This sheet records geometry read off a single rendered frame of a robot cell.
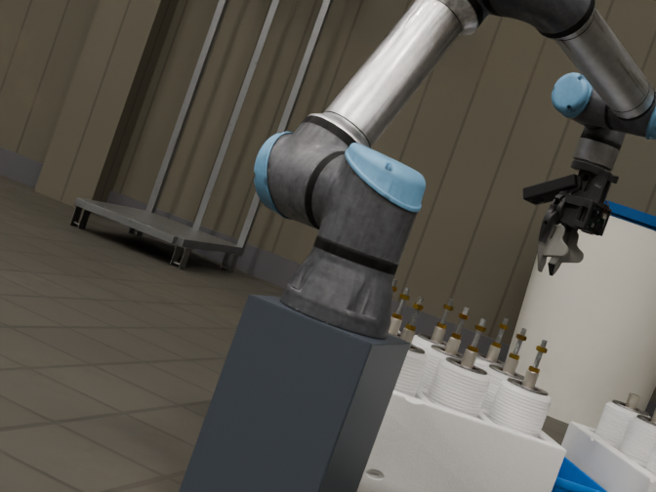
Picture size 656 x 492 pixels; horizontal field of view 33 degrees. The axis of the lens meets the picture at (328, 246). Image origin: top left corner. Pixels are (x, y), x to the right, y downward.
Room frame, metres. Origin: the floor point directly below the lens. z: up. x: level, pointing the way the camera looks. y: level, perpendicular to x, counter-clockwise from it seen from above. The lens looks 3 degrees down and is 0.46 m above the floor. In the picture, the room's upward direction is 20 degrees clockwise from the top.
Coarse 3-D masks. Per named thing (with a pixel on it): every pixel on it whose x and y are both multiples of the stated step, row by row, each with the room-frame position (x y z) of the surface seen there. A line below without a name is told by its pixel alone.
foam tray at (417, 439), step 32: (416, 416) 1.84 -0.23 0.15; (448, 416) 1.85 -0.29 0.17; (480, 416) 1.92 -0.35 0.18; (384, 448) 1.84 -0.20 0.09; (416, 448) 1.84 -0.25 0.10; (448, 448) 1.85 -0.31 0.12; (480, 448) 1.86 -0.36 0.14; (512, 448) 1.87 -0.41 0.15; (544, 448) 1.88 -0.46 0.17; (384, 480) 1.84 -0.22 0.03; (416, 480) 1.85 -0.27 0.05; (448, 480) 1.86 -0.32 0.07; (480, 480) 1.86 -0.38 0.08; (512, 480) 1.87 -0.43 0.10; (544, 480) 1.88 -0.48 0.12
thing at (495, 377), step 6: (486, 366) 2.07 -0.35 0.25; (492, 372) 2.03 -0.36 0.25; (498, 372) 2.03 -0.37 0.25; (492, 378) 2.03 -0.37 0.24; (498, 378) 2.02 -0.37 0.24; (504, 378) 2.02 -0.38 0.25; (492, 384) 2.03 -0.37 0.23; (498, 384) 2.02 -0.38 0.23; (492, 390) 2.02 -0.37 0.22; (486, 396) 2.03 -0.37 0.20; (492, 396) 2.02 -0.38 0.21; (486, 402) 2.02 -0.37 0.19; (492, 402) 2.02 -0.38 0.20; (480, 408) 2.03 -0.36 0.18; (486, 408) 2.02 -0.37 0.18
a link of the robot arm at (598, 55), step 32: (512, 0) 1.61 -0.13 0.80; (544, 0) 1.60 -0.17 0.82; (576, 0) 1.61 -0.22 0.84; (544, 32) 1.66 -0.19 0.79; (576, 32) 1.64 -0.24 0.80; (608, 32) 1.70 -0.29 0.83; (576, 64) 1.74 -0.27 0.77; (608, 64) 1.73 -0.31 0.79; (608, 96) 1.79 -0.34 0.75; (640, 96) 1.81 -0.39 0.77; (640, 128) 1.86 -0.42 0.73
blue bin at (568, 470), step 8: (568, 464) 2.15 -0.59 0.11; (560, 472) 2.17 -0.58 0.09; (568, 472) 2.14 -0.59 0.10; (576, 472) 2.11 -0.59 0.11; (584, 472) 2.09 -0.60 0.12; (560, 480) 1.94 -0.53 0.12; (568, 480) 1.95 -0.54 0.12; (576, 480) 2.10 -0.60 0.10; (584, 480) 2.07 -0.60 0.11; (592, 480) 2.04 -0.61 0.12; (560, 488) 1.95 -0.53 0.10; (568, 488) 1.94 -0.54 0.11; (576, 488) 1.95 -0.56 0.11; (584, 488) 1.95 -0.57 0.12; (592, 488) 1.96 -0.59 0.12; (600, 488) 2.00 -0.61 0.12
